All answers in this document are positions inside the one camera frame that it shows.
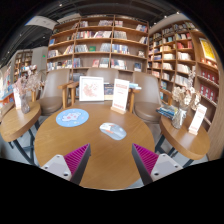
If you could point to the round wooden side table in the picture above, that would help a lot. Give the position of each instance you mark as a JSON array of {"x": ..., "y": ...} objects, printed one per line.
[
  {"x": 16, "y": 121},
  {"x": 183, "y": 140}
]

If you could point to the small white sign wooden base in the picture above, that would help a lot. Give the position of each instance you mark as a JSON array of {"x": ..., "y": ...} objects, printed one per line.
[{"x": 197, "y": 120}]

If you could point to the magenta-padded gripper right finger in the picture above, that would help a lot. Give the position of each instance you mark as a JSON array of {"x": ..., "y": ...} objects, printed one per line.
[{"x": 146, "y": 160}]

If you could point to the glass vase pink dried flowers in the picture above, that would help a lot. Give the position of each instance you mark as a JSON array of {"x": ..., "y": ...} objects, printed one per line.
[{"x": 25, "y": 103}]

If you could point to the stack of books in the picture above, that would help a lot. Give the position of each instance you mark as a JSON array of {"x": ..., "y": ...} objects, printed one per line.
[{"x": 166, "y": 111}]

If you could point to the white framed floral picture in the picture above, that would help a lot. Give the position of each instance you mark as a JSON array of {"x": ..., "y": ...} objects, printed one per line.
[{"x": 91, "y": 88}]

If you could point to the dark cover book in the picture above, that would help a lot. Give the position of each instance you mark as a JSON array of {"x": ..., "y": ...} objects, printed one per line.
[{"x": 109, "y": 90}]

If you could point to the tall wooden bookshelf unit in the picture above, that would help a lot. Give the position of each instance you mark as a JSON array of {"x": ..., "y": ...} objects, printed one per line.
[{"x": 180, "y": 56}]

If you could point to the grey computer mouse orange accents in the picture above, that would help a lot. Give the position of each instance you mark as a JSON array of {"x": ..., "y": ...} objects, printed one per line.
[{"x": 113, "y": 131}]

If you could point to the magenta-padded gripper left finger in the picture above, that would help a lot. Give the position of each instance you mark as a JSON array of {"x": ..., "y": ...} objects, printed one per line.
[{"x": 75, "y": 159}]

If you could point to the wide wooden bookshelf unit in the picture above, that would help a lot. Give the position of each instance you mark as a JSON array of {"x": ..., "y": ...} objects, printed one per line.
[{"x": 96, "y": 43}]

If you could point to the white red sign wooden base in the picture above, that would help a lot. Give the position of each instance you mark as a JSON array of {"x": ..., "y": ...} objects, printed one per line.
[{"x": 120, "y": 95}]

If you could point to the light blue book stack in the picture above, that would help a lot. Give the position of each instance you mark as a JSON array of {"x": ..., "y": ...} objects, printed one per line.
[{"x": 134, "y": 86}]

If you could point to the glass vase beige dried flowers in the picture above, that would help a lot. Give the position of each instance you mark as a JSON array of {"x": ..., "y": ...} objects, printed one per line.
[{"x": 179, "y": 117}]

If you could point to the round light blue mouse pad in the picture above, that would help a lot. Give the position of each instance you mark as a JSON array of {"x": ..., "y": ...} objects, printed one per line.
[{"x": 72, "y": 117}]

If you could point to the white hanging ceiling panel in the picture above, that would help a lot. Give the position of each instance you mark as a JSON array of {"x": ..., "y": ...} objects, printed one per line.
[{"x": 41, "y": 22}]

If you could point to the distant wooden bookshelf unit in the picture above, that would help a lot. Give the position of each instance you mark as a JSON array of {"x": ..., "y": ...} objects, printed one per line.
[{"x": 23, "y": 63}]

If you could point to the small white card sign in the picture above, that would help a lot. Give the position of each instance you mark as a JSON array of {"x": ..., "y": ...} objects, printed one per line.
[{"x": 17, "y": 99}]

